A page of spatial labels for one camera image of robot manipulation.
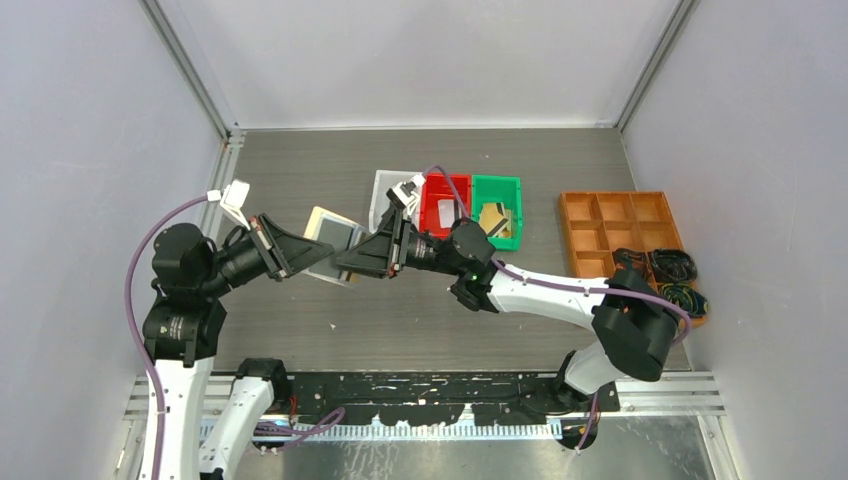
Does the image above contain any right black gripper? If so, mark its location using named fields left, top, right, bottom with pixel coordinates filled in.
left=334, top=208, right=465, bottom=279

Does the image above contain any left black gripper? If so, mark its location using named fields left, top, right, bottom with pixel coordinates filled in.
left=200, top=210, right=334, bottom=294

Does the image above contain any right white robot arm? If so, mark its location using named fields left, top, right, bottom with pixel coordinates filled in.
left=336, top=209, right=680, bottom=411

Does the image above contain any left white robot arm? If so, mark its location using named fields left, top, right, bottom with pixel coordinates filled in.
left=139, top=214, right=334, bottom=479

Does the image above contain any white striped card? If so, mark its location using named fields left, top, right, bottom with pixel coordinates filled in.
left=437, top=199, right=459, bottom=228

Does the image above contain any white plastic bin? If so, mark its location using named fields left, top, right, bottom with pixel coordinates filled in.
left=368, top=170, right=417, bottom=233

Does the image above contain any green plastic bin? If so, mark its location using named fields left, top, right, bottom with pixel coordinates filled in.
left=471, top=175, right=524, bottom=252

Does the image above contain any orange compartment tray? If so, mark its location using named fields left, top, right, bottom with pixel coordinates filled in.
left=557, top=191, right=709, bottom=328

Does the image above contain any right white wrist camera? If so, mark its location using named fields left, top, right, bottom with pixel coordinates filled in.
left=387, top=173, right=426, bottom=221

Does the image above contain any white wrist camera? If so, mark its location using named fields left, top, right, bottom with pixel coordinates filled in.
left=387, top=173, right=426, bottom=221
left=206, top=179, right=251, bottom=229

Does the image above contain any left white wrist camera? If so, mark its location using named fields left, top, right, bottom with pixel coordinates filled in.
left=206, top=179, right=251, bottom=229

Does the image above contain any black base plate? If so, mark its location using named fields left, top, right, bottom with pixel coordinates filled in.
left=227, top=370, right=622, bottom=429

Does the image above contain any black cable bundle right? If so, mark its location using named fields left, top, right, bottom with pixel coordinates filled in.
left=647, top=248, right=699, bottom=285

